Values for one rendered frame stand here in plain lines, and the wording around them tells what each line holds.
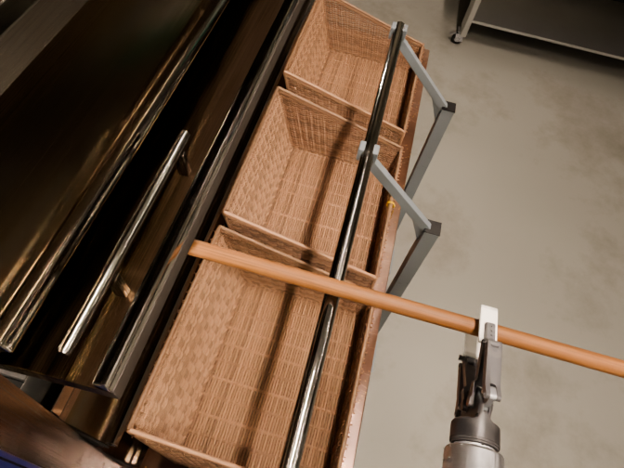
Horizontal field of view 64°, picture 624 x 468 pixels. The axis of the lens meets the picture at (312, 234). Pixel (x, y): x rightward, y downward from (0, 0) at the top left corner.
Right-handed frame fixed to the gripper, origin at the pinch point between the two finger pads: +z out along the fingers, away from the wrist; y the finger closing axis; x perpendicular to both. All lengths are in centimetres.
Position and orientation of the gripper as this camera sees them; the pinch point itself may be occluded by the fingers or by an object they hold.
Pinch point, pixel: (480, 330)
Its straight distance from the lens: 94.4
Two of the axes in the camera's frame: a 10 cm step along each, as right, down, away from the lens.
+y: -1.2, 5.4, 8.3
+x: 9.6, 2.7, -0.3
